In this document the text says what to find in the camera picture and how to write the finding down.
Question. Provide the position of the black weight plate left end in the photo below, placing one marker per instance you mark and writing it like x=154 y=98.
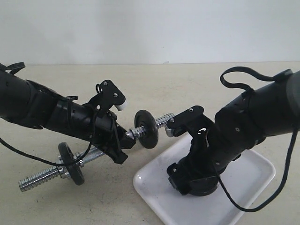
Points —
x=73 y=169

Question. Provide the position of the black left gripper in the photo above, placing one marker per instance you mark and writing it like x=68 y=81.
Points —
x=108 y=136

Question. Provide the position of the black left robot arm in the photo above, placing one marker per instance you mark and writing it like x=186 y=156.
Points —
x=32 y=105

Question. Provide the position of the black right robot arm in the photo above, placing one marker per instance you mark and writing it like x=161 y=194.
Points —
x=240 y=125

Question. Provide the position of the chrome star collar nut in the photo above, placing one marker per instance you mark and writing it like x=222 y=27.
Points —
x=63 y=172

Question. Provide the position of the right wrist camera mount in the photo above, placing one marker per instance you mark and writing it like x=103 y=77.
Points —
x=191 y=120

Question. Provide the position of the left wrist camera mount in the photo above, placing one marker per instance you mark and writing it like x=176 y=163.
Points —
x=109 y=95

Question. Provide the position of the black weight plate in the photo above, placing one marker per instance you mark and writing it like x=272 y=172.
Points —
x=203 y=186

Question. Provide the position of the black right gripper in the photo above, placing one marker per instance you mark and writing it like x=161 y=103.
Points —
x=206 y=158

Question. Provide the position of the black weight plate end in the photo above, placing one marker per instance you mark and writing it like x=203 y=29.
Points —
x=73 y=169
x=149 y=138

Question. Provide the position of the chrome threaded dumbbell bar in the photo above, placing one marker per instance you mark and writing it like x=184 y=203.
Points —
x=81 y=159

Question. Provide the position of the white square tray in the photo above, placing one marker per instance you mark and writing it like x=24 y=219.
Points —
x=244 y=179

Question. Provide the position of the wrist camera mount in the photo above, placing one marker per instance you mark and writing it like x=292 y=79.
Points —
x=191 y=120
x=109 y=95

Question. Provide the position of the black weight plate right end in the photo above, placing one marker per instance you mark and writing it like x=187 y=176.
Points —
x=149 y=138

